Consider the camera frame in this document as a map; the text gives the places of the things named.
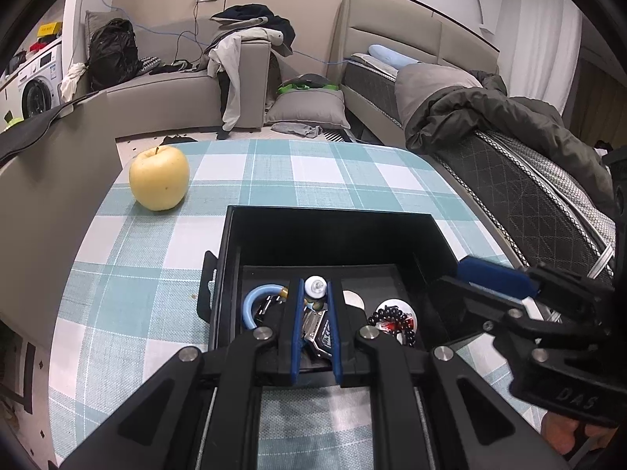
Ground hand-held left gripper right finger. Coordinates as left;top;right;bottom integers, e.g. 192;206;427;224
326;279;571;470

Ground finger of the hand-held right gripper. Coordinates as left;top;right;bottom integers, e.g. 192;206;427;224
457;256;559;299
436;275;535;334

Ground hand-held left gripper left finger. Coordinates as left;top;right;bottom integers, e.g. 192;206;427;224
59;279;307;470

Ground silver digital wristwatch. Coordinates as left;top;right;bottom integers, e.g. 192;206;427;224
255;296;335;368

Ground black bead bracelet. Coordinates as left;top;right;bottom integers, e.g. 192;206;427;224
367;305;417;346

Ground black cardboard box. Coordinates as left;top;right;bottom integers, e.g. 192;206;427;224
197;204;473;387

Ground person's right hand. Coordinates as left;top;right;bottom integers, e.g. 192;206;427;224
541;411;622;461

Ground blue bangle with amber beads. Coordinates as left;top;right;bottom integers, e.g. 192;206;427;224
242;284;287;331

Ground grey quilted mattress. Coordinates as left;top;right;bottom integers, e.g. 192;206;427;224
343;59;618;275

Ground dark olive duvet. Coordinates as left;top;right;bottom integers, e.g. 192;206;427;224
404;71;618;216

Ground teal checked tablecloth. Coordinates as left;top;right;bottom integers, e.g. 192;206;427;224
49;138;564;470

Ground grey pillow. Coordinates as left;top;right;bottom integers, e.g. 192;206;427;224
394;63;483;130

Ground yellow apple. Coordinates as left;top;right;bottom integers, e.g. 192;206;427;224
129;147;191;212

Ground grey cushion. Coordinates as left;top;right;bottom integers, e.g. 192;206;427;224
265;90;351;130

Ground light blue pillow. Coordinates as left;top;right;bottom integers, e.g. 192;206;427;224
368;44;422;70

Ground green and black bag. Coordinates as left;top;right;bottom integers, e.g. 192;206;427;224
278;74;341;95

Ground beige padded headboard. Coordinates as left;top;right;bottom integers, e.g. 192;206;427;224
328;0;500;103

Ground grey board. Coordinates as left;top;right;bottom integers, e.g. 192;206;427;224
0;90;123;348

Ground grey sofa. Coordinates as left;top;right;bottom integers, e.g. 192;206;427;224
85;10;272;133

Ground clothes pile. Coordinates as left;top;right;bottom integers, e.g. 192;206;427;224
206;5;297;133

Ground black backpack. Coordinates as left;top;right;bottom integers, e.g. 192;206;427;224
88;18;140;91

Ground white washing machine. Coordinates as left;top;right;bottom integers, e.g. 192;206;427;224
0;36;67;123

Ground black cable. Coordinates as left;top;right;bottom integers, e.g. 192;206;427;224
174;0;207;67

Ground black strap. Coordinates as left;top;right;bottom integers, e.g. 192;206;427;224
0;90;106;165

